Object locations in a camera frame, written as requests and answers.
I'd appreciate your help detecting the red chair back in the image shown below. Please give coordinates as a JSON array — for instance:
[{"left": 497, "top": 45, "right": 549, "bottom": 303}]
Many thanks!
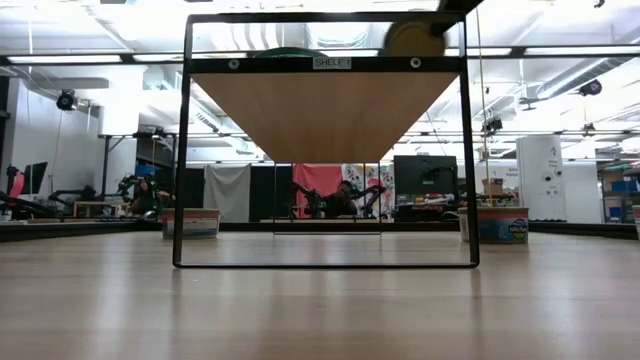
[{"left": 7, "top": 169, "right": 26, "bottom": 199}]

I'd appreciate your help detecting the person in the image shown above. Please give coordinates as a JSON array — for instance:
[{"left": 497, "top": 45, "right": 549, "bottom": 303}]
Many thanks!
[{"left": 323, "top": 179, "right": 359, "bottom": 219}]

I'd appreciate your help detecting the storage rack with boxes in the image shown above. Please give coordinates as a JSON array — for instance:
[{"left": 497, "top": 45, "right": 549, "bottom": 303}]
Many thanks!
[{"left": 601, "top": 164, "right": 640, "bottom": 225}]

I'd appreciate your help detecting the cardboard box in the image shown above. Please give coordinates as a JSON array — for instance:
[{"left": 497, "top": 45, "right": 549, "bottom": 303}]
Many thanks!
[{"left": 481, "top": 177, "right": 506, "bottom": 197}]

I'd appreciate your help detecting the red hanging cloth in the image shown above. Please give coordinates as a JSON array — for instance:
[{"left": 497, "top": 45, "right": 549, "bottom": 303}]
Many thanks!
[{"left": 292, "top": 163, "right": 344, "bottom": 219}]

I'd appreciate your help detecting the small black monitor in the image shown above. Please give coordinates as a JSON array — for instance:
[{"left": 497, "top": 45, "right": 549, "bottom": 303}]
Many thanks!
[{"left": 19, "top": 160, "right": 50, "bottom": 196}]

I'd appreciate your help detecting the cluttered workbench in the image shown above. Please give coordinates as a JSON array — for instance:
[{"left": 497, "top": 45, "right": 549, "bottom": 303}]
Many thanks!
[{"left": 393, "top": 192, "right": 461, "bottom": 222}]

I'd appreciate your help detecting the grey ceiling duct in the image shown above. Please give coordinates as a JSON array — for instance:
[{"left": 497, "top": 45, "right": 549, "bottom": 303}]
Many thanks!
[{"left": 534, "top": 55, "right": 640, "bottom": 100}]

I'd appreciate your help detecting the wooden shelf black frame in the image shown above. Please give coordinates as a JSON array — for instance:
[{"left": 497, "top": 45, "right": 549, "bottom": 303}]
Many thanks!
[{"left": 171, "top": 11, "right": 481, "bottom": 270}]

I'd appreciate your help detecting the floral hanging cloth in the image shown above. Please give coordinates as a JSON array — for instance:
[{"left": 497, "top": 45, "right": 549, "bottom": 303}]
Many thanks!
[{"left": 341, "top": 163, "right": 395, "bottom": 219}]

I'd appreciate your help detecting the black table frame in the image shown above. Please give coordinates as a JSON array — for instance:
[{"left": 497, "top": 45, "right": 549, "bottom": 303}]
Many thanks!
[{"left": 0, "top": 219, "right": 634, "bottom": 244}]

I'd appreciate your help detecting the large black monitor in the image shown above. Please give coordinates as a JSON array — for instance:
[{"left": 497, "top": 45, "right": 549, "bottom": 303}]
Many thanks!
[{"left": 392, "top": 154, "right": 459, "bottom": 197}]

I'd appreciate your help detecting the grey hanging cloth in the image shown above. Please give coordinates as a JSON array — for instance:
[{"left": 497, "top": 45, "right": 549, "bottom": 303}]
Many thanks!
[{"left": 202, "top": 163, "right": 253, "bottom": 224}]

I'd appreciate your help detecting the silver can teal label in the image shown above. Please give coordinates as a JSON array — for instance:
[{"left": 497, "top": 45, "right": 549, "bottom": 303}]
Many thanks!
[{"left": 251, "top": 45, "right": 330, "bottom": 60}]

